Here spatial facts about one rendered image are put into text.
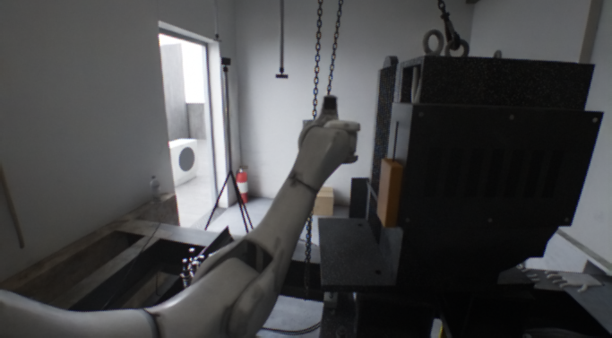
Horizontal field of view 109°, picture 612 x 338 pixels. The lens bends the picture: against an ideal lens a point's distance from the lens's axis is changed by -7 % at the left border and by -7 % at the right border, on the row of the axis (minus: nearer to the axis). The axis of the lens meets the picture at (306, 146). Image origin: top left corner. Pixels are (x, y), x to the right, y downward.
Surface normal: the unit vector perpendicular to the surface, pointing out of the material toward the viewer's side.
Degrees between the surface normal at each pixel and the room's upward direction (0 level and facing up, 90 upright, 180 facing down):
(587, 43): 90
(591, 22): 90
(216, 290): 14
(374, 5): 90
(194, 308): 28
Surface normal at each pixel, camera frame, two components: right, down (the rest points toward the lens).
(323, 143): -0.50, -0.47
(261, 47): -0.18, 0.22
